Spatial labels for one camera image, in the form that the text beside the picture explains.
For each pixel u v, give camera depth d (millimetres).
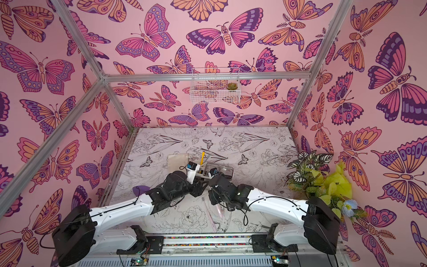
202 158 874
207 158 876
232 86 923
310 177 725
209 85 1001
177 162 1021
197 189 702
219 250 730
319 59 853
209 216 816
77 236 407
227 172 974
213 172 714
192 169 701
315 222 401
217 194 614
